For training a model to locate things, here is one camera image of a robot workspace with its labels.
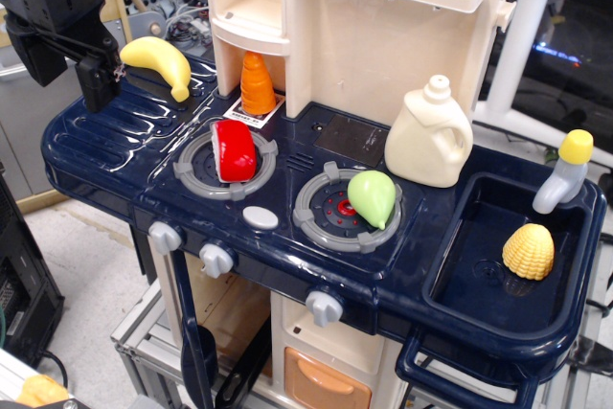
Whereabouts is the navy toy spoon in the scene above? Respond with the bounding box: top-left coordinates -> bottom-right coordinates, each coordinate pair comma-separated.
170,250 -> 218,408

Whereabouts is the cream toy kitchen shelf unit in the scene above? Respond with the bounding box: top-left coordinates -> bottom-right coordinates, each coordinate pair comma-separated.
203,0 -> 518,164

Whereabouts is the grey stove burner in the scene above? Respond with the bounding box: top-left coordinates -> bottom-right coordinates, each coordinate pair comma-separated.
292,162 -> 402,254
173,132 -> 279,201

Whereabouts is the orange toy drawer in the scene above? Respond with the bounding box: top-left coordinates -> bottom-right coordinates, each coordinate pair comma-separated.
284,348 -> 372,409

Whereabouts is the navy toy sink basin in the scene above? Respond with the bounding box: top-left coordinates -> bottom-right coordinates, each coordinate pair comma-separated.
420,171 -> 608,343

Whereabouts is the white pvc pipe frame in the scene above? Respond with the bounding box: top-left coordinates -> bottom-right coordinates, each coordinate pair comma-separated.
475,0 -> 612,166

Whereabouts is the grey oval button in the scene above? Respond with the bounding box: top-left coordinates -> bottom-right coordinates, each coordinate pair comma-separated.
242,206 -> 279,230

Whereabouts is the grey right stove burner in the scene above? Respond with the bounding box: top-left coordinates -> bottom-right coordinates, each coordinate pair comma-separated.
292,162 -> 402,254

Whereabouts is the black computer case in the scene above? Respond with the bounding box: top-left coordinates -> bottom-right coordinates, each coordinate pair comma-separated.
1,182 -> 64,367

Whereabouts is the green toy pear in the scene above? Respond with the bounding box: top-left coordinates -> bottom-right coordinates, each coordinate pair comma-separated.
347,170 -> 396,231

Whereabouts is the grey right stove knob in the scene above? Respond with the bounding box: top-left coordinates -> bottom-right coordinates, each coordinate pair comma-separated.
306,291 -> 343,328

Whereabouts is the navy toy kitchen counter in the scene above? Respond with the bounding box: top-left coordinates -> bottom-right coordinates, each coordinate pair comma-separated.
42,58 -> 606,382

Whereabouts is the grey stove knob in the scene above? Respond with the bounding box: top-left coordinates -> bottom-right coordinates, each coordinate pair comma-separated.
148,221 -> 182,254
199,243 -> 234,279
306,291 -> 343,328

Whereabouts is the grey toy faucet yellow cap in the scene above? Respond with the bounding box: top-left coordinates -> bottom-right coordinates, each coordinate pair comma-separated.
533,129 -> 594,215

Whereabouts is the cream detergent bottle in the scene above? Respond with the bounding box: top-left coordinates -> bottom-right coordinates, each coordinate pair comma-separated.
384,75 -> 473,188

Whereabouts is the black monitor screen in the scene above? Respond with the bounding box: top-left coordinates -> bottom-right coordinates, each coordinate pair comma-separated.
510,0 -> 613,137

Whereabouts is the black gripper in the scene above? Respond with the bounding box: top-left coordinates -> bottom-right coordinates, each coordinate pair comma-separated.
1,0 -> 125,113

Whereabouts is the orange toy carrot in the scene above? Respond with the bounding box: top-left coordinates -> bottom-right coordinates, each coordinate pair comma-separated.
240,51 -> 277,116

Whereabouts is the navy towel bar handle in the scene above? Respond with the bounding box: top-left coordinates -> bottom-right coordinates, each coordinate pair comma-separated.
396,334 -> 539,409

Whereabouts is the aluminium extrusion frame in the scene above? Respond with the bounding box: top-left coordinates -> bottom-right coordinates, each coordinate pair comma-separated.
111,281 -> 193,408

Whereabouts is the yellow toy corn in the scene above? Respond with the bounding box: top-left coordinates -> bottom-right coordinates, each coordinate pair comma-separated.
502,223 -> 556,281

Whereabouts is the grey middle stove knob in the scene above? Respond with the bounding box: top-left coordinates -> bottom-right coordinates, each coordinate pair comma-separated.
199,243 -> 234,279

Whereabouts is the yellow toy banana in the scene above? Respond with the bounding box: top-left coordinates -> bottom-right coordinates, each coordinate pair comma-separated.
120,36 -> 192,102

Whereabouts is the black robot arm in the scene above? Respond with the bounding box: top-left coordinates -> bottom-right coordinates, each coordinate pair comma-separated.
1,0 -> 123,112

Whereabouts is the grey left stove burner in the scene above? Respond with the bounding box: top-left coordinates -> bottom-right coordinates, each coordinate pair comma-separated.
173,132 -> 279,201

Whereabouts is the grey left stove knob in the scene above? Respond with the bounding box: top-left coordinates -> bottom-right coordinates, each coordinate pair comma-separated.
148,221 -> 182,254

